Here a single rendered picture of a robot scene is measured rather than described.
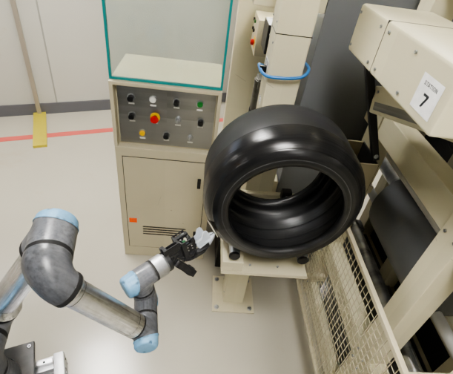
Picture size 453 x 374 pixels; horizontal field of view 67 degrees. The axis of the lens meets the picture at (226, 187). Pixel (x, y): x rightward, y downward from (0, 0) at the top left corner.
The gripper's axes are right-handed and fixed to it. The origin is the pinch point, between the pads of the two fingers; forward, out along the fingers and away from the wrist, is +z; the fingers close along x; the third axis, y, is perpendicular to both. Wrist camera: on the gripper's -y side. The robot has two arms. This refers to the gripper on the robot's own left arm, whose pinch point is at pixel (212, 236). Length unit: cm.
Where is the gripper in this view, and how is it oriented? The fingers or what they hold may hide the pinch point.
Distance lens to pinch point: 128.2
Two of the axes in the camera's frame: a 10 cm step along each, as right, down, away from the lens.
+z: 7.5, -4.5, 4.9
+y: -2.1, -8.6, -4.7
